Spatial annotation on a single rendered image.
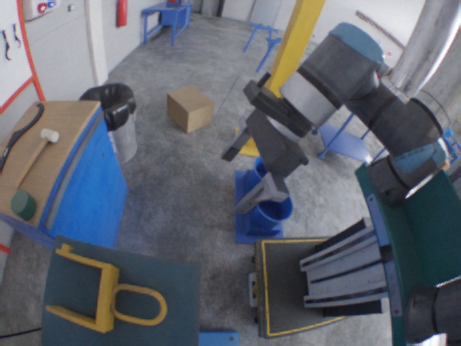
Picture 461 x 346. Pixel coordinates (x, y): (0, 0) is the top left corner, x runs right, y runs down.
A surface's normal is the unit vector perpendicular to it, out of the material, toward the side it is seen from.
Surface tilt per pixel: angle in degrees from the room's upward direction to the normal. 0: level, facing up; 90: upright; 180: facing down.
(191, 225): 0
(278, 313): 0
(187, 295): 0
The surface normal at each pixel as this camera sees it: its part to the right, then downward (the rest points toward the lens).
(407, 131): -0.75, -0.03
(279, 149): -0.81, -0.25
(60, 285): 0.21, -0.58
